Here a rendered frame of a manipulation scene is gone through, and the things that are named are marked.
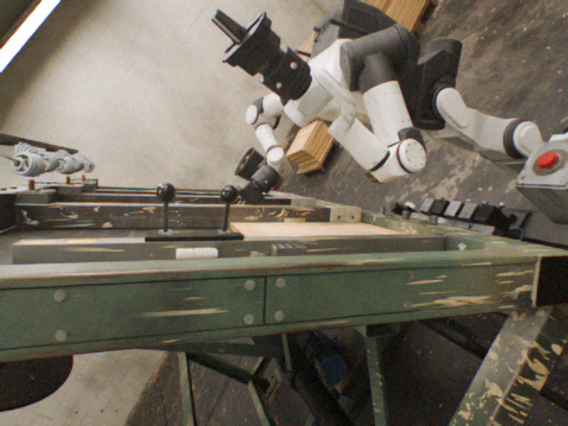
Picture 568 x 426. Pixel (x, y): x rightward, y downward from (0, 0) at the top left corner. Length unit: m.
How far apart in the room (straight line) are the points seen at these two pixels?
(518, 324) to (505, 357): 0.08
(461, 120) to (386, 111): 0.46
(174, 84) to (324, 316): 6.30
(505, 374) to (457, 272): 0.29
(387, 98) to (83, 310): 0.75
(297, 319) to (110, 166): 5.88
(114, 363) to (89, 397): 0.56
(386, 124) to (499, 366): 0.58
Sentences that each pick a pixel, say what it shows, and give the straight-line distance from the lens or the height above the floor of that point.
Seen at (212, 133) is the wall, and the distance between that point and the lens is 6.63.
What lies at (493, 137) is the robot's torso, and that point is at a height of 0.71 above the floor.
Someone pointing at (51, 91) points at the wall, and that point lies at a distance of 6.67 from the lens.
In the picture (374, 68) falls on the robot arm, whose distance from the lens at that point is 0.96.
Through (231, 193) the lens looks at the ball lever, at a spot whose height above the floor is 1.44.
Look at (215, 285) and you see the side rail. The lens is 0.54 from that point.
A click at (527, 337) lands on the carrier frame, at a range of 0.95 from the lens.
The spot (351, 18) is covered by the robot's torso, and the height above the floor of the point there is 1.37.
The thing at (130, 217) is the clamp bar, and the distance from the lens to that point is 1.20.
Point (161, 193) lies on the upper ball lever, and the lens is 0.72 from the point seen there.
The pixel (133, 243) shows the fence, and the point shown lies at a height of 1.54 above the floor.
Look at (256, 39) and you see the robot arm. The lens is 0.74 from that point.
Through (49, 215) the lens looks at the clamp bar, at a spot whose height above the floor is 1.76.
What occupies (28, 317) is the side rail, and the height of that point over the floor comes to 1.61.
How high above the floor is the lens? 1.57
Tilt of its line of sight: 19 degrees down
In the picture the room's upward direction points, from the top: 57 degrees counter-clockwise
